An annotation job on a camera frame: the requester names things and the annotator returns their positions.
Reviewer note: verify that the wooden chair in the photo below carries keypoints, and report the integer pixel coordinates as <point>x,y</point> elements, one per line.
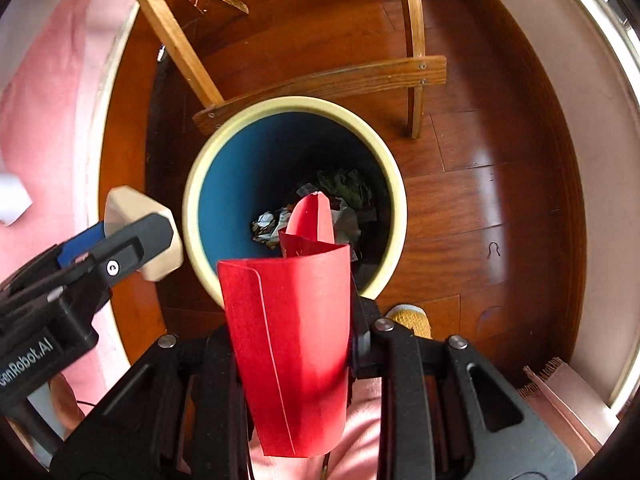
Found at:
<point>320,85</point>

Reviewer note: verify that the pink cloth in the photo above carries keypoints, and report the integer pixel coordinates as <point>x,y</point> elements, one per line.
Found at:
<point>50,110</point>

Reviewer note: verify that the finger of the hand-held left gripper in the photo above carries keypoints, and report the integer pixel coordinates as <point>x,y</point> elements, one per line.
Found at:
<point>135,247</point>
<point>80,245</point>

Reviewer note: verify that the blue trash bin cream rim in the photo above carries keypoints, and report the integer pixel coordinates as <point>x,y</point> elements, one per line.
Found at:
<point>230,200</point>

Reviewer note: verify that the cream rounded block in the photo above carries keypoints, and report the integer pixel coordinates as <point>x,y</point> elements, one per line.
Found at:
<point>125,205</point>

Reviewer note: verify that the black and gold wrapper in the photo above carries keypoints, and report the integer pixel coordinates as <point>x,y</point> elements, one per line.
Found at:
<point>267,225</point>

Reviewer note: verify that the person's left hand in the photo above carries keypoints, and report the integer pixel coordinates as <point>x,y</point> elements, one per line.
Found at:
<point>70,402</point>

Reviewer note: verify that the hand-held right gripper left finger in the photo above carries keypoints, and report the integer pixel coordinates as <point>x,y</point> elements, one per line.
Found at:
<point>215,355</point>

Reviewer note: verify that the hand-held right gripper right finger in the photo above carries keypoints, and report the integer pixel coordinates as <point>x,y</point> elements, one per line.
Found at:
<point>370,345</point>

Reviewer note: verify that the yellow slipper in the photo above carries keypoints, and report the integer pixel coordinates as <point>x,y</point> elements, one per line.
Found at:
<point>412,317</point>

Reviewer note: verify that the fringed rug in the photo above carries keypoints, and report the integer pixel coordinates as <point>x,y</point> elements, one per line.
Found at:
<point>575,400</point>

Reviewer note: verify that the white paper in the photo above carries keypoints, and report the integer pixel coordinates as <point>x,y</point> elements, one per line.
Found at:
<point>345,222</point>

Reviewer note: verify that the green bag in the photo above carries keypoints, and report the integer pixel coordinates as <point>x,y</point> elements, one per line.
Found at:
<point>350,187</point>

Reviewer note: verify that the white object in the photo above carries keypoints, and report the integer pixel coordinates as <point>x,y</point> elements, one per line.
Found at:
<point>11,200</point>

